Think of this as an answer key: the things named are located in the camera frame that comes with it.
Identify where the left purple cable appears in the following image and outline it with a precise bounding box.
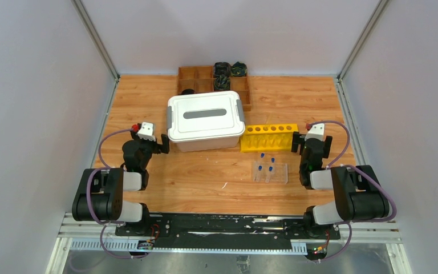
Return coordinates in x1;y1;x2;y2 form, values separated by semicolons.
86;127;148;260

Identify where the wooden compartment tray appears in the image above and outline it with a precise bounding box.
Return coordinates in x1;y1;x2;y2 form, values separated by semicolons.
176;66;253;111

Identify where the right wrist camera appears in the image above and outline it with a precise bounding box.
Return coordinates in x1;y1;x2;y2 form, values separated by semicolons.
305;123;325;141

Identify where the clear plastic bag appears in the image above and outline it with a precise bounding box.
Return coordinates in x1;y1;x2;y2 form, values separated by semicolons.
252;161;289;184

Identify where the left grey bin handle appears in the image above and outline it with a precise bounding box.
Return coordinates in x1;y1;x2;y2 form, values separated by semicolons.
167;106;173;130

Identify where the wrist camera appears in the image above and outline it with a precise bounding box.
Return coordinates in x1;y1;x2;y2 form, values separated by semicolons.
305;123;325;141
136;122;156;142

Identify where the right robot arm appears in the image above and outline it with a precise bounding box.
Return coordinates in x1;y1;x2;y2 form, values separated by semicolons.
291;132;397;239

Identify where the white plastic bin lid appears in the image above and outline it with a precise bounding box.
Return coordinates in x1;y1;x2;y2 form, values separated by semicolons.
167;91;246;142

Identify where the black round cap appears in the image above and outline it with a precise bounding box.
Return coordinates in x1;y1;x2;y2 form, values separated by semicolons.
181;88;195;95

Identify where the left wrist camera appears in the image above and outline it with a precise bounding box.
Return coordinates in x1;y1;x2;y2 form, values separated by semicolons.
136;122;156;142

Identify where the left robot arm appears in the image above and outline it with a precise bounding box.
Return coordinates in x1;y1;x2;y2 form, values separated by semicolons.
71;134;170;236

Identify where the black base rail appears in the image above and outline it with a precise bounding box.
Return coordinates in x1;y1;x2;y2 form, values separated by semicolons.
58;211;403;255

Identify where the yellow test tube rack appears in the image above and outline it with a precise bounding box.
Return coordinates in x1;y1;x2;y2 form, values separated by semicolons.
240;124;298;152

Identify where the pink plastic storage bin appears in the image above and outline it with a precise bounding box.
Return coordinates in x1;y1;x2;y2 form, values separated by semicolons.
171;136;240;152

